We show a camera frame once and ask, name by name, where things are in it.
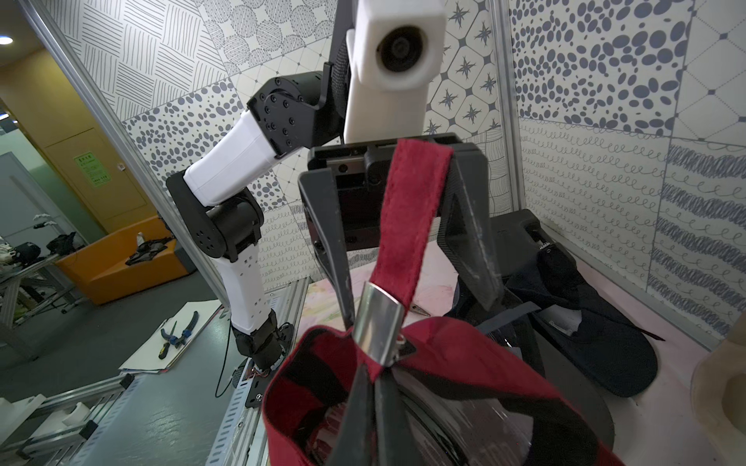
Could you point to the beige baseball cap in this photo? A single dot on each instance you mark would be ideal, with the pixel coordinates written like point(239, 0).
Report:
point(718, 396)

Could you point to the black plastic tool case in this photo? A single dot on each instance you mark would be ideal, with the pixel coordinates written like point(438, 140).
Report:
point(519, 239)

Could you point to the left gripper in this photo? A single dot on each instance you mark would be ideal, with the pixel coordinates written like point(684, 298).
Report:
point(343, 193)

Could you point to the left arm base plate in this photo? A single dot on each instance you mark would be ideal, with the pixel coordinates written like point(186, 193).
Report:
point(266, 349)

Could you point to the red baseball cap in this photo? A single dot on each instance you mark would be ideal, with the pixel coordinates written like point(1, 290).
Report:
point(434, 392)

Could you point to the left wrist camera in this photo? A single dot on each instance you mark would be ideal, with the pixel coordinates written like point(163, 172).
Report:
point(396, 50)

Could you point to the black cap with white logo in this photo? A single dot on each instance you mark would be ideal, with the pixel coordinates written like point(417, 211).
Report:
point(545, 290)

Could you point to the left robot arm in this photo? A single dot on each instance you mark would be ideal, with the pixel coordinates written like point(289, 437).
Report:
point(212, 196)

